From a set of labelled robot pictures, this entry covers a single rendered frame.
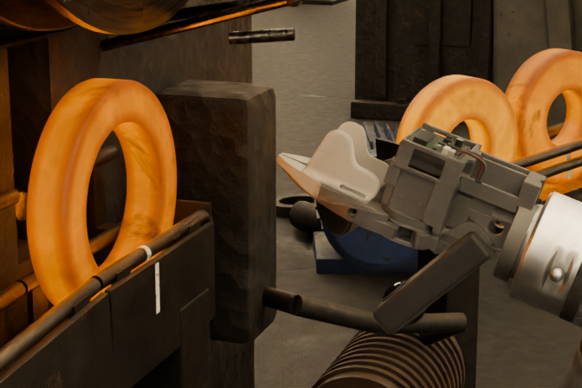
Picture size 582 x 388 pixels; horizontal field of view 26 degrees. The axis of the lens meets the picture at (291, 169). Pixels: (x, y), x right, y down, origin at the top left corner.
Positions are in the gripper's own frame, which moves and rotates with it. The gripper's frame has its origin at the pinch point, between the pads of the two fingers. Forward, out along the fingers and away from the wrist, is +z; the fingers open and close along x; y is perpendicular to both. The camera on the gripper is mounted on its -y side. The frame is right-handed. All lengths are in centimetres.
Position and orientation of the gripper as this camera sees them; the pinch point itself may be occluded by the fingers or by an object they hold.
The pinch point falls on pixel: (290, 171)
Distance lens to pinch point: 105.1
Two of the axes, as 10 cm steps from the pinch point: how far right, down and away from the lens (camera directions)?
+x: -3.3, 2.2, -9.2
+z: -9.0, -3.7, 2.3
